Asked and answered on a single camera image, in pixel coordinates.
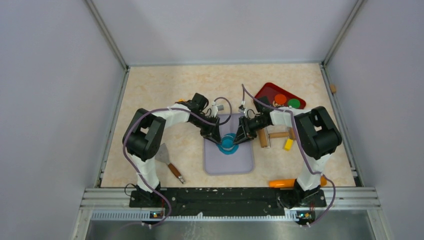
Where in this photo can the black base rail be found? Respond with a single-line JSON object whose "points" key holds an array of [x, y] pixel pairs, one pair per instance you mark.
{"points": [[225, 202]]}

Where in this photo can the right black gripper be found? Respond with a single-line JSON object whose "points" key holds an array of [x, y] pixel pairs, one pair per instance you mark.
{"points": [[241, 136]]}

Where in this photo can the wooden rolling pin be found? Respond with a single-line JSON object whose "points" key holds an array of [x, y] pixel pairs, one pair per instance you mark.
{"points": [[265, 137]]}

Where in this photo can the metal scraper wooden handle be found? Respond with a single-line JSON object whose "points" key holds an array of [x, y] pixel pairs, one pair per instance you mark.
{"points": [[163, 156]]}

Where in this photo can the red plate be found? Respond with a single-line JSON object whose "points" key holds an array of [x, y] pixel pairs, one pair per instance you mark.
{"points": [[269, 90]]}

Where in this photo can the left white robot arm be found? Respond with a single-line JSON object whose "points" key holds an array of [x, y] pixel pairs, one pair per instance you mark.
{"points": [[143, 137]]}

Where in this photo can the green dough disc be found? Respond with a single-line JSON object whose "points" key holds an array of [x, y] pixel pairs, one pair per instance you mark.
{"points": [[294, 103]]}

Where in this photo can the small wooden block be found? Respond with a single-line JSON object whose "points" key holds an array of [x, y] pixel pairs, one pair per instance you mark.
{"points": [[332, 88]]}

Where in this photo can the orange dough disc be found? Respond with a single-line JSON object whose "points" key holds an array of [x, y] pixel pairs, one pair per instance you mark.
{"points": [[280, 99]]}

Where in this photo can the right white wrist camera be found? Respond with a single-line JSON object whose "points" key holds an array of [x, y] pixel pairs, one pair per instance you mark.
{"points": [[242, 109]]}

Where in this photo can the lavender plastic tray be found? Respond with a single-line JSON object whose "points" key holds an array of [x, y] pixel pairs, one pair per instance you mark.
{"points": [[216, 163]]}

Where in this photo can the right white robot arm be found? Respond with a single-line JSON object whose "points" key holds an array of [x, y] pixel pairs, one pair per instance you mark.
{"points": [[315, 133]]}

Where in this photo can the orange carrot toy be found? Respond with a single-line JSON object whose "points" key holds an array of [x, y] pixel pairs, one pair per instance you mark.
{"points": [[290, 182]]}

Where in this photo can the yellow block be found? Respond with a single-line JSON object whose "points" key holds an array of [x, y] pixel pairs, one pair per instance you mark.
{"points": [[288, 144]]}

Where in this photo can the round metal cutter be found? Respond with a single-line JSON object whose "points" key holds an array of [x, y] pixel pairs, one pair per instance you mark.
{"points": [[227, 142]]}

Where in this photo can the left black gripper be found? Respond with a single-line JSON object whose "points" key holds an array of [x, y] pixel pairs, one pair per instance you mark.
{"points": [[212, 132]]}

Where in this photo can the blue dough piece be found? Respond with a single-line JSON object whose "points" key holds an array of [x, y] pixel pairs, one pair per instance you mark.
{"points": [[228, 152]]}

